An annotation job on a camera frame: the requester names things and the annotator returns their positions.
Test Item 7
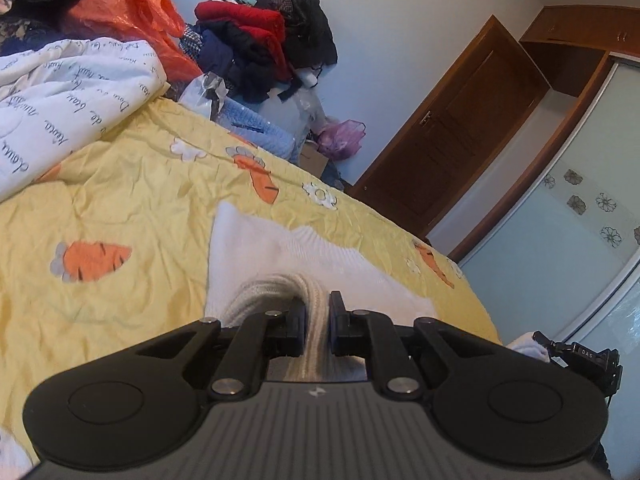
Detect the orange plastic bag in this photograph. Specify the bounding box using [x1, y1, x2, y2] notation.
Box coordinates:
[60, 0, 202, 82]

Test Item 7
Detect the black garment on pile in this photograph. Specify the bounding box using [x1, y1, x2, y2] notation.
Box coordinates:
[256, 0, 338, 68]

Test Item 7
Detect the white script print quilt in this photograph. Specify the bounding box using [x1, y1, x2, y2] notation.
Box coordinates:
[1, 37, 168, 200]

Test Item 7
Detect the brown wooden door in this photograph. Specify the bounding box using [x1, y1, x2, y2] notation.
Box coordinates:
[349, 16, 550, 237]

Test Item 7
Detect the cardboard box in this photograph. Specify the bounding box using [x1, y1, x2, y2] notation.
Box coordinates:
[298, 140, 329, 178]

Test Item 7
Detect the grey patterned plastic bag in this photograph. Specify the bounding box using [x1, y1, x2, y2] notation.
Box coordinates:
[178, 73, 228, 122]

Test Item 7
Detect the white knit sweater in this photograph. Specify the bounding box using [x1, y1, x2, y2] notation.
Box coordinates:
[204, 200, 551, 384]

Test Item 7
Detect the red garment on pile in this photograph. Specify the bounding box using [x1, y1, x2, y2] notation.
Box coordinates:
[194, 0, 292, 82]

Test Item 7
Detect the frosted glass wardrobe door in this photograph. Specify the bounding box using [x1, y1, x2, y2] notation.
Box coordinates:
[461, 58, 639, 479]

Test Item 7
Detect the light blue knit blanket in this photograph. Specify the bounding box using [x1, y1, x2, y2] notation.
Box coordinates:
[215, 99, 299, 164]

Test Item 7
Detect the pink plastic bag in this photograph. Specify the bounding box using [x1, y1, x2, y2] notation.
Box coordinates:
[317, 119, 366, 162]

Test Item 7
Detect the yellow carrot print bedspread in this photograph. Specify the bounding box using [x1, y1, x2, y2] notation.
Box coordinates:
[0, 95, 504, 466]

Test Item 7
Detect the navy garment on pile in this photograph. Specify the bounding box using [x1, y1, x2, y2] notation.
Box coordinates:
[179, 20, 277, 104]

